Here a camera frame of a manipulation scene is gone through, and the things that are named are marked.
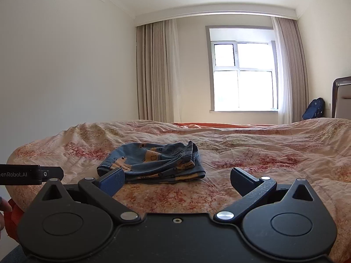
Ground window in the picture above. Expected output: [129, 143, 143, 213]
[206, 25, 279, 113]

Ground beige curtain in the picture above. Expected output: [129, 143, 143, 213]
[136, 19, 182, 123]
[271, 16, 309, 124]

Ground blue backpack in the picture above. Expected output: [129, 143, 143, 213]
[302, 98, 326, 121]

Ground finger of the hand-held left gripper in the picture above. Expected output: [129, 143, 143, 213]
[42, 167, 64, 181]

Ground person's left hand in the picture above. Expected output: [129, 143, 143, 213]
[0, 197, 13, 239]

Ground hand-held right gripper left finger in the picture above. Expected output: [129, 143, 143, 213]
[36, 167, 139, 221]

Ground blue printed pants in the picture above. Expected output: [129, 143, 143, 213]
[97, 141, 207, 185]

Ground padded wooden headboard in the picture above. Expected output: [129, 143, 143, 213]
[331, 76, 351, 119]

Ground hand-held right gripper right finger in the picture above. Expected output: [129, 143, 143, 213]
[214, 168, 316, 222]

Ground pink floral quilt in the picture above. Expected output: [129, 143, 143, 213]
[7, 118, 351, 263]

